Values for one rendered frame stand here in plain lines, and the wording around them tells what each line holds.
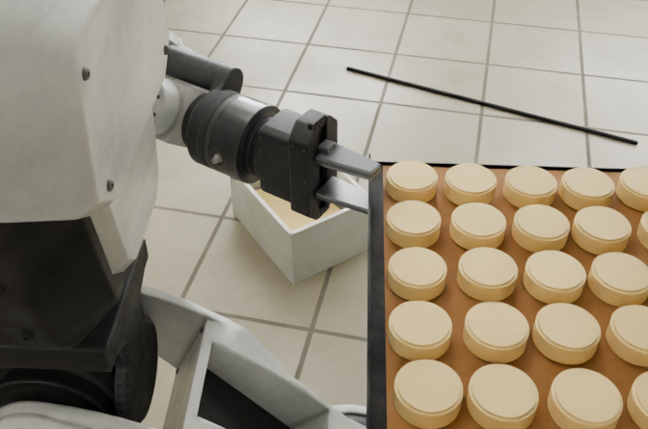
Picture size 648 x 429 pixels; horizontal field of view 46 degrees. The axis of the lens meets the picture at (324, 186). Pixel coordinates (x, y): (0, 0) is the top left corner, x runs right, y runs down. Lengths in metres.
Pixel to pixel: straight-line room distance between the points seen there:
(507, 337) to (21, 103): 0.39
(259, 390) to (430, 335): 0.27
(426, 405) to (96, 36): 0.33
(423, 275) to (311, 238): 1.02
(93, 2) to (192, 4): 2.46
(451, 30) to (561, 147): 0.72
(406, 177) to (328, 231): 0.94
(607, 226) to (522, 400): 0.22
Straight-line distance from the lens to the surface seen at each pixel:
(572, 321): 0.64
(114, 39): 0.48
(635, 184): 0.79
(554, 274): 0.67
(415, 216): 0.70
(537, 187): 0.75
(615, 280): 0.68
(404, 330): 0.60
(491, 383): 0.58
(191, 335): 0.80
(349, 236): 1.73
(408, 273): 0.65
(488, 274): 0.66
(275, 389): 0.81
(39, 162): 0.43
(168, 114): 0.82
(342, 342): 1.61
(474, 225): 0.70
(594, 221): 0.73
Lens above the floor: 1.25
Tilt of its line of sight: 39 degrees down
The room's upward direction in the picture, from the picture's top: straight up
